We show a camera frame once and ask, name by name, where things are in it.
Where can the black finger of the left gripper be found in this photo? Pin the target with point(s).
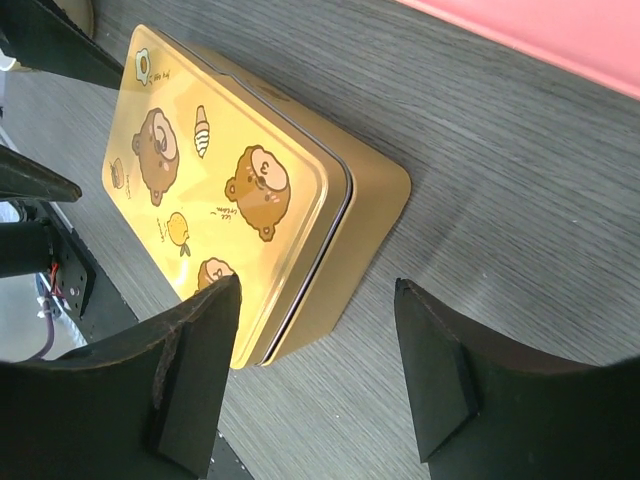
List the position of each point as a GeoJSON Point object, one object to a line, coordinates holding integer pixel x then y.
{"type": "Point", "coordinates": [36, 35]}

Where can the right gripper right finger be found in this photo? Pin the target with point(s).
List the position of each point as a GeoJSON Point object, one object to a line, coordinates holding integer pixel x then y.
{"type": "Point", "coordinates": [485, 406]}

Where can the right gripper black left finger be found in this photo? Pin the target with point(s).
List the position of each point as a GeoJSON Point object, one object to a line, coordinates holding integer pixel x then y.
{"type": "Point", "coordinates": [141, 404]}

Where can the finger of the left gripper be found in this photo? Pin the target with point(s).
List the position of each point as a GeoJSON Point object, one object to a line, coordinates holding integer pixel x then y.
{"type": "Point", "coordinates": [23, 178]}

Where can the silver tin lid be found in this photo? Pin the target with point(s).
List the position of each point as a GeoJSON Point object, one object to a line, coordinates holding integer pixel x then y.
{"type": "Point", "coordinates": [161, 145]}

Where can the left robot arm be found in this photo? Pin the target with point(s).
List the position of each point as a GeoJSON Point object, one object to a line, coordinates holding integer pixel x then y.
{"type": "Point", "coordinates": [27, 246]}

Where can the white bowl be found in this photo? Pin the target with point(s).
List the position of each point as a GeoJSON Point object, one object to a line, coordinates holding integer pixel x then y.
{"type": "Point", "coordinates": [81, 13]}

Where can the gold cookie tin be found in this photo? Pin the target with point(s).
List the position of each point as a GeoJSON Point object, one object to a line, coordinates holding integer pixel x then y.
{"type": "Point", "coordinates": [360, 240]}

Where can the pink tray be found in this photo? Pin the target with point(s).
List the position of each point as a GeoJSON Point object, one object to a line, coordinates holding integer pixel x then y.
{"type": "Point", "coordinates": [598, 40]}

